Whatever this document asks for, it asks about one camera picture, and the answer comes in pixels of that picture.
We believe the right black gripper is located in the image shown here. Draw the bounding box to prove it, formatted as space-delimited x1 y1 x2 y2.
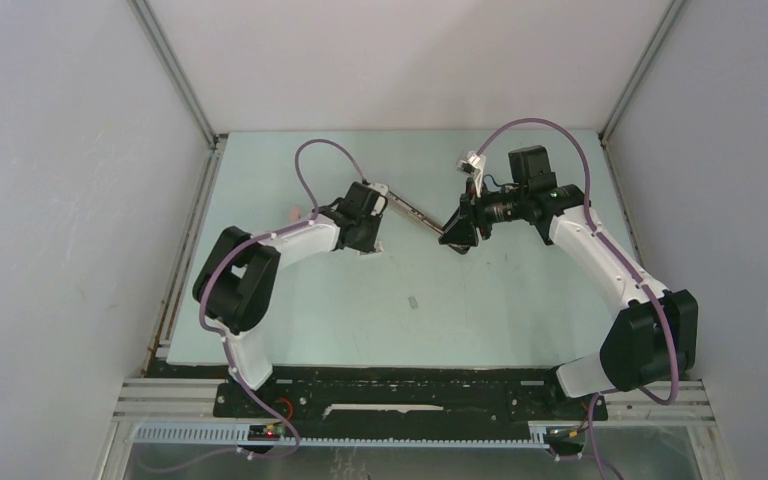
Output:
440 177 529 247

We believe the beige black long stapler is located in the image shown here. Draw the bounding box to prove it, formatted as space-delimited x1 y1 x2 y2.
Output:
386 190 443 240

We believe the staple box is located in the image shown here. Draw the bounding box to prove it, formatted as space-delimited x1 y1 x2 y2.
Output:
358 241 383 257

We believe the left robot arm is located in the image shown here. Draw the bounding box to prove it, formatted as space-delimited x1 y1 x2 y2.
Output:
192 182 389 417

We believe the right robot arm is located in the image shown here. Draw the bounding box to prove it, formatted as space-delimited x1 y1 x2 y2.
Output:
438 146 698 418

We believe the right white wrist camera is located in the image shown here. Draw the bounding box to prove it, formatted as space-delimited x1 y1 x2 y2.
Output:
456 151 486 197

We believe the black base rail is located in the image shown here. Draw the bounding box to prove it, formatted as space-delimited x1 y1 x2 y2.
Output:
146 361 608 444

